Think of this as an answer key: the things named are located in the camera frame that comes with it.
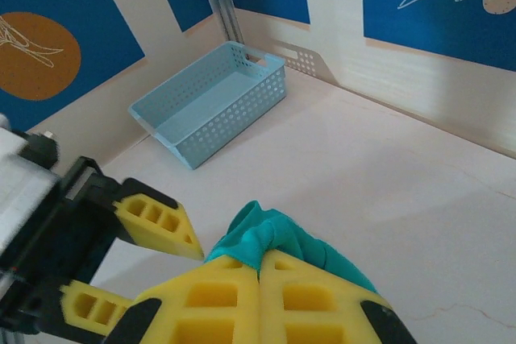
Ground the light blue perforated basket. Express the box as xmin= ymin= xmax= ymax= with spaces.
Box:
xmin=127 ymin=40 xmax=288 ymax=171

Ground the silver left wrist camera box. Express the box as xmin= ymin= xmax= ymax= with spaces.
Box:
xmin=0 ymin=114 xmax=60 ymax=259

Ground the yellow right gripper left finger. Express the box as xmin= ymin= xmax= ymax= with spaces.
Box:
xmin=103 ymin=258 xmax=259 ymax=344

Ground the teal t-shirt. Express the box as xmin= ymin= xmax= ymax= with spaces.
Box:
xmin=203 ymin=200 xmax=378 ymax=295

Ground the blue panel orange circle flower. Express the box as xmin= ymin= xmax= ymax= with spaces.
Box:
xmin=0 ymin=0 xmax=146 ymax=131

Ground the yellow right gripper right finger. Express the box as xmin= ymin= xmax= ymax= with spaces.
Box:
xmin=257 ymin=250 xmax=416 ymax=344

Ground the blue panel beige circle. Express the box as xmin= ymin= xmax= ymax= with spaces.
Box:
xmin=362 ymin=0 xmax=516 ymax=73

